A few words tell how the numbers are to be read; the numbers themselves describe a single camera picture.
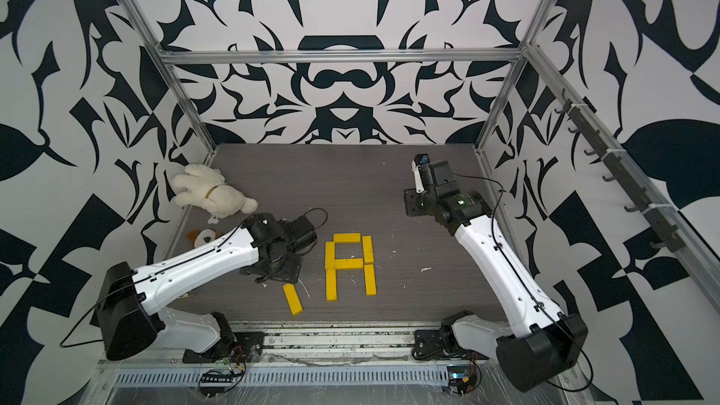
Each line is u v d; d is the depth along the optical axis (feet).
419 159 2.20
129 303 1.29
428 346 2.43
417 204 2.21
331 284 2.79
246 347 2.43
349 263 2.89
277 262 2.03
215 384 2.28
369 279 2.80
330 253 2.93
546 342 1.22
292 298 2.67
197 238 3.00
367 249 3.00
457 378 2.34
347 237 3.02
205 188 3.11
